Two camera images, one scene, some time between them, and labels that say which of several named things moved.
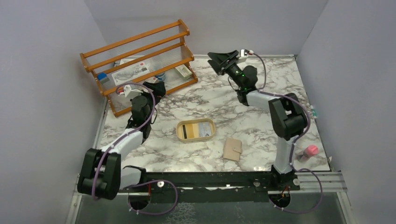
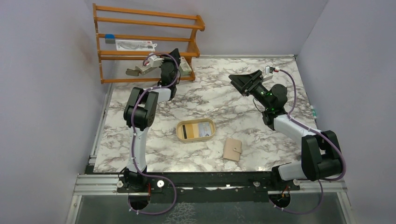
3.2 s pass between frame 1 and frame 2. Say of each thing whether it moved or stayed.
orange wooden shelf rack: moved
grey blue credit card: stayed
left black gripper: moved
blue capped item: moved
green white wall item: stayed
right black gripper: moved
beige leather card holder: stayed
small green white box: stayed
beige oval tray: stayed
